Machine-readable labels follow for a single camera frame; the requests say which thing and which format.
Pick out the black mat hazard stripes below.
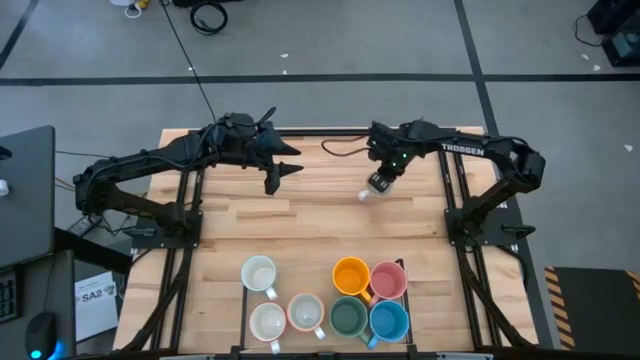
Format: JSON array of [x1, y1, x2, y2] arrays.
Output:
[[543, 265, 640, 351]]

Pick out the pink ceramic mug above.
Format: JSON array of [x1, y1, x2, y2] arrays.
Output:
[[368, 260, 409, 301]]

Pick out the long black floor cable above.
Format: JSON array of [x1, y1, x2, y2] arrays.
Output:
[[158, 0, 224, 129]]

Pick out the black equipment box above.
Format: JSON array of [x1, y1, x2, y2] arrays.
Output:
[[585, 0, 632, 35]]

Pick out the black keyboard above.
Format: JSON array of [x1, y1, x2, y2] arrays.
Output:
[[0, 267, 22, 325]]

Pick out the blue tile patterned mug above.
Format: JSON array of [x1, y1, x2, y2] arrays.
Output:
[[240, 254, 279, 301]]

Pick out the white SA2 paper sheet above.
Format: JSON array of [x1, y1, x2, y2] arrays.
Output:
[[74, 270, 120, 344]]

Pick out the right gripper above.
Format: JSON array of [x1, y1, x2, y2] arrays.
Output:
[[368, 123, 416, 195]]

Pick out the light blue ceramic mug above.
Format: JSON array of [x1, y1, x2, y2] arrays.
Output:
[[364, 298, 410, 350]]

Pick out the dark grey desk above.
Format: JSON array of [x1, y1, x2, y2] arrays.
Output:
[[0, 124, 56, 269]]

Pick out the yellow patterned mug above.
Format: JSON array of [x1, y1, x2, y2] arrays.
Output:
[[286, 292, 327, 341]]

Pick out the black computer mouse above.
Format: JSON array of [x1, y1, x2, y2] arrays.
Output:
[[24, 312, 64, 360]]

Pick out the black lower desk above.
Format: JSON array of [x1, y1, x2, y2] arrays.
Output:
[[0, 249, 76, 360]]

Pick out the wooden riser shelf black legs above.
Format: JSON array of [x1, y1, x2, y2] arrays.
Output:
[[238, 258, 413, 351]]

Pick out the black equipment case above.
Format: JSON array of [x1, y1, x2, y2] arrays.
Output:
[[602, 22, 640, 69]]

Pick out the black floor equipment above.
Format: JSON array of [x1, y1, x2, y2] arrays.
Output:
[[172, 0, 244, 8]]

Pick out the black desk support beam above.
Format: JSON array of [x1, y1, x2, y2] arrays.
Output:
[[53, 227, 134, 275]]

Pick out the thin black equipment cable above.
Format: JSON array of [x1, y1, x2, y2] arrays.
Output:
[[573, 13, 609, 49]]

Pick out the black power brick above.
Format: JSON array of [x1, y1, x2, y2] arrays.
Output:
[[67, 215, 104, 237]]

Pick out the grey diamond patterned mug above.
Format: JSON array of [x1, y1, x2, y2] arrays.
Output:
[[248, 301, 287, 355]]

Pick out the green ceramic mug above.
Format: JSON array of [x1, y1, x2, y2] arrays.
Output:
[[328, 296, 371, 346]]

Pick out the brown gripper cable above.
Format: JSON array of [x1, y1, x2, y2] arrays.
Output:
[[321, 134, 374, 158]]

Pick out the black aluminium table frame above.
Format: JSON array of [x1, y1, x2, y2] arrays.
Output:
[[112, 113, 541, 360]]

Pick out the thin black floor cable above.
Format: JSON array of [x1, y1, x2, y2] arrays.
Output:
[[54, 149, 121, 160]]

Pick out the coiled black cable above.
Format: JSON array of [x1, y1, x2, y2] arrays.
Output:
[[188, 1, 230, 36]]

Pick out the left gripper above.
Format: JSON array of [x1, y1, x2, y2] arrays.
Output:
[[219, 112, 305, 196]]

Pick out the yellow ceramic mug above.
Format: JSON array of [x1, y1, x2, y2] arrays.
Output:
[[331, 256, 374, 305]]

